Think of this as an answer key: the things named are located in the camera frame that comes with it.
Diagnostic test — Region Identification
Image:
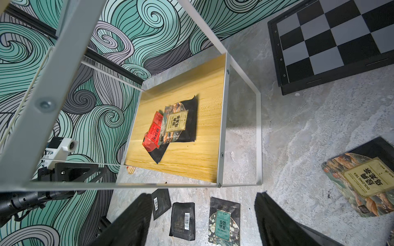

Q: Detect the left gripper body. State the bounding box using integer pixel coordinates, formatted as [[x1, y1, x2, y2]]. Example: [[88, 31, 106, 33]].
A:
[[1, 191, 76, 227]]

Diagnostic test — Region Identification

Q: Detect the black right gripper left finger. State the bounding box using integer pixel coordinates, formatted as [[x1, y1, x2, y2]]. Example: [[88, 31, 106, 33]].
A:
[[90, 193, 152, 246]]

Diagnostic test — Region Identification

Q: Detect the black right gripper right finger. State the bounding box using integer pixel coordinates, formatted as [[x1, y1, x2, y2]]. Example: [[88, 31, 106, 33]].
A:
[[254, 191, 322, 246]]

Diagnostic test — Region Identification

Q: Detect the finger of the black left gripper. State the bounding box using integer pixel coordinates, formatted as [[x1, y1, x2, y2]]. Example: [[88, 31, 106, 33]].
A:
[[37, 163, 107, 183]]

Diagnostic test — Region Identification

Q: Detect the black tea bag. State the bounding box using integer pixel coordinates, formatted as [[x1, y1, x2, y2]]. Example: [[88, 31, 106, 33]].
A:
[[169, 203, 196, 241], [151, 189, 171, 220]]

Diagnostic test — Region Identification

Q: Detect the jasmine tea bag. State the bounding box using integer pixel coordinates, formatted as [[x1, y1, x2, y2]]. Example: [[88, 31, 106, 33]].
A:
[[208, 197, 241, 246]]

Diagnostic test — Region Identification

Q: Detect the red tea bag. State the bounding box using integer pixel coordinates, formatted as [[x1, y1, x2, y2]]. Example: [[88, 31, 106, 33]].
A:
[[142, 111, 163, 152]]

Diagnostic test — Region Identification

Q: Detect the oolong tea bag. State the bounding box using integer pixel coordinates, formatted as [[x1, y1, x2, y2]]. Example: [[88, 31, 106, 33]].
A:
[[321, 137, 394, 217]]

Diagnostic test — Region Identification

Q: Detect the oolong tea bag shelf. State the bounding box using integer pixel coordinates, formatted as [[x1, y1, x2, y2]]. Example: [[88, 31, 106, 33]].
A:
[[159, 96, 198, 145]]

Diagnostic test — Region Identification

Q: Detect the white wooden two-tier shelf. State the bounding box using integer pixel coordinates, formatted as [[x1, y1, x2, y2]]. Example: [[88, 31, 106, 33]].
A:
[[0, 0, 263, 193]]

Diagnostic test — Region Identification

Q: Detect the red striped box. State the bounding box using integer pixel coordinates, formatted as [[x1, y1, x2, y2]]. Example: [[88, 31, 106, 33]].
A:
[[126, 166, 136, 175]]

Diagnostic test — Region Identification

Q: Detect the checkered board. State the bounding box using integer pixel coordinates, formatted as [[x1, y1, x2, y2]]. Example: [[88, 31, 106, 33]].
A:
[[268, 1, 394, 95]]

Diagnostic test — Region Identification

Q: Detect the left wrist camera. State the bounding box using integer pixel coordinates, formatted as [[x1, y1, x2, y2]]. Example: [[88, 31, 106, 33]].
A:
[[32, 137, 79, 181]]

